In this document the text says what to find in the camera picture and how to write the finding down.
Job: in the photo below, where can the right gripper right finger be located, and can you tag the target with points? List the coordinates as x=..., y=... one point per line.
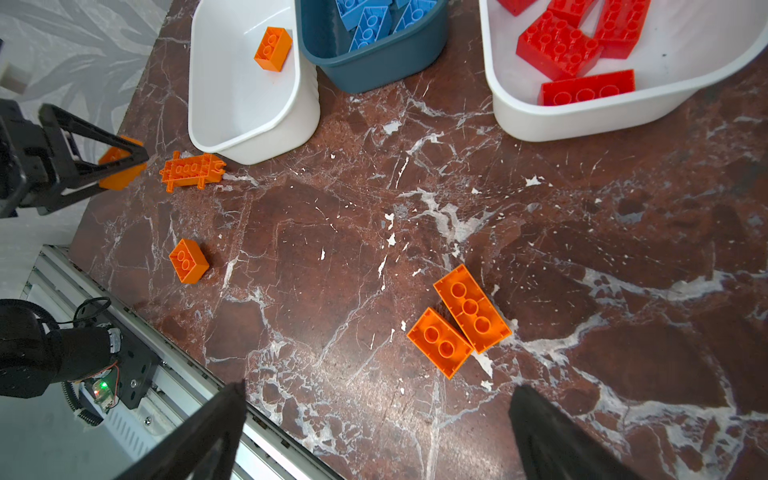
x=551, y=446

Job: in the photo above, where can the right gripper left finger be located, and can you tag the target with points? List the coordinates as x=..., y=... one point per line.
x=204, y=446

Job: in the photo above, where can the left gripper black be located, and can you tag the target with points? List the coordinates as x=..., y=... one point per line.
x=25, y=146

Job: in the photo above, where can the orange hinged plate bricks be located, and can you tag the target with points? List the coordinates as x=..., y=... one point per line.
x=192, y=171

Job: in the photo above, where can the white plastic bin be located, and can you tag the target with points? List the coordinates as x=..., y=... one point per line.
x=236, y=108
x=685, y=46

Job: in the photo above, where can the orange brick small square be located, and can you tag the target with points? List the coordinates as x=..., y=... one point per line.
x=273, y=49

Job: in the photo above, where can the blue long brick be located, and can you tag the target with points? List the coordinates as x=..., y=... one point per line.
x=350, y=11

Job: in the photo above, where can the red brick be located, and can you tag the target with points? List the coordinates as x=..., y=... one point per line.
x=576, y=90
x=620, y=26
x=574, y=12
x=516, y=7
x=557, y=49

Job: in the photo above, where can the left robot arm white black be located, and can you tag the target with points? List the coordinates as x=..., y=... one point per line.
x=47, y=166

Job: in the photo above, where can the teal plastic bin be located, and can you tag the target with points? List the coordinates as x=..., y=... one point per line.
x=325, y=43

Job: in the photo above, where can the aluminium front rail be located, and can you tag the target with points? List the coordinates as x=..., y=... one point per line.
x=178, y=386

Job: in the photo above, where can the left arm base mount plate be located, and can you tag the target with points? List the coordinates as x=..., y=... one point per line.
x=132, y=376

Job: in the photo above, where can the left controller board with wires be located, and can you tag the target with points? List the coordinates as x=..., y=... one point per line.
x=102, y=388

